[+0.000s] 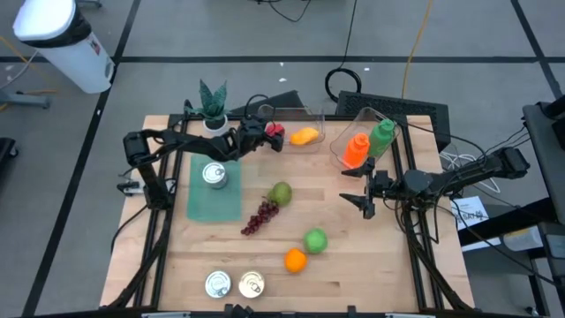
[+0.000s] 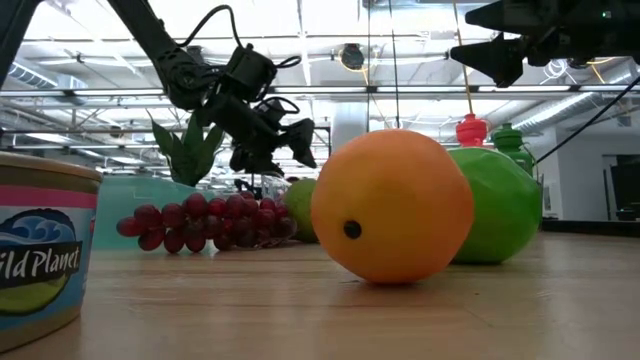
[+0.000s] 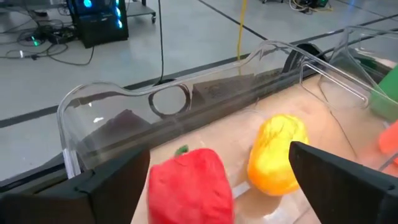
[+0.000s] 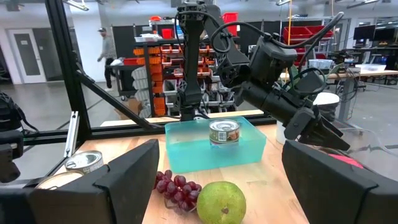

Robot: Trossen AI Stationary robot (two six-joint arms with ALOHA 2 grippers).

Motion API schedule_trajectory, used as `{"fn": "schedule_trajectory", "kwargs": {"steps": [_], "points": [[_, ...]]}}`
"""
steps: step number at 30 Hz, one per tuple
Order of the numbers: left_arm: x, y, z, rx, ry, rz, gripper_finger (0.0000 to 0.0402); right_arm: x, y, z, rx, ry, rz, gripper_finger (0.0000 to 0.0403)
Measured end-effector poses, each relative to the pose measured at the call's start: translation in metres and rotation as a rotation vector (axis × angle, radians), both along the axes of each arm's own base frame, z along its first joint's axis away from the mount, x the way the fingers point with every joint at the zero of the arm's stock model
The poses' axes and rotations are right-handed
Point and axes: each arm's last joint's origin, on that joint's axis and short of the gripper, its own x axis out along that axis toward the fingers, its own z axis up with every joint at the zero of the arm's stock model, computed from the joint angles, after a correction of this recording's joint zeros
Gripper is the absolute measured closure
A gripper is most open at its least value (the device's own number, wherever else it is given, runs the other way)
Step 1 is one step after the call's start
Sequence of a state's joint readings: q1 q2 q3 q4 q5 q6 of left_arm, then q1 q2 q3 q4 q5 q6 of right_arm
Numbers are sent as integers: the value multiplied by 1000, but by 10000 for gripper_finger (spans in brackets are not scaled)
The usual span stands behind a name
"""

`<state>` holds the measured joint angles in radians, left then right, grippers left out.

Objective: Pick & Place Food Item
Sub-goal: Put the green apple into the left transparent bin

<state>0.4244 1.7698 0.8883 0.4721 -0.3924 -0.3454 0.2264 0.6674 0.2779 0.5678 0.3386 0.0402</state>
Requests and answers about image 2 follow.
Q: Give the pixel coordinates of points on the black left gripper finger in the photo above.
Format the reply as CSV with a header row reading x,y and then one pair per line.
x,y
304,140
250,162

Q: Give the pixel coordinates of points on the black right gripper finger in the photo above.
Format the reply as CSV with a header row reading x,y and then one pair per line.
x,y
505,15
500,57

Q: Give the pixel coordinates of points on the green squeeze bottle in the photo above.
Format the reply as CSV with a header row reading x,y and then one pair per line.
x,y
509,142

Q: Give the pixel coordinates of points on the blue Wild Planet can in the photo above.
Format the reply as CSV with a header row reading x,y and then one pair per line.
x,y
45,250

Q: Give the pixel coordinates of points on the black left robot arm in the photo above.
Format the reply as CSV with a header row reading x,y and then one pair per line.
x,y
150,35

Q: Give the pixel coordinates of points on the small clear container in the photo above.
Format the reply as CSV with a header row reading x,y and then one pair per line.
x,y
275,182

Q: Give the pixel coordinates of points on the person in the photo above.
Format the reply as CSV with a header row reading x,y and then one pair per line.
x,y
292,178

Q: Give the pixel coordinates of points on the green leafy plant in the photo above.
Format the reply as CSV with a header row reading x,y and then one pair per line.
x,y
187,155

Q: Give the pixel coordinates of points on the red toy grape bunch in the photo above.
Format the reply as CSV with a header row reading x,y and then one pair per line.
x,y
200,220

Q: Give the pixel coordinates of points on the long ceiling light bar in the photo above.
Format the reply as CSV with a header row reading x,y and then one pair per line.
x,y
425,89

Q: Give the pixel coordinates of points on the orange toy fruit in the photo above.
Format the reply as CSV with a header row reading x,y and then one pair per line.
x,y
400,200

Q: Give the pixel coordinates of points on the teal plastic bin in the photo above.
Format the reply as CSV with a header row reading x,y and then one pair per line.
x,y
120,200

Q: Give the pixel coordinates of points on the green toy lime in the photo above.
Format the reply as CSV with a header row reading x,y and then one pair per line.
x,y
500,210

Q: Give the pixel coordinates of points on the black monitor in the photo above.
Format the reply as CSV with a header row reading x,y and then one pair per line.
x,y
627,185

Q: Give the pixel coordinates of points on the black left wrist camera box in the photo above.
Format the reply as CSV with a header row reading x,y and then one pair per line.
x,y
247,72

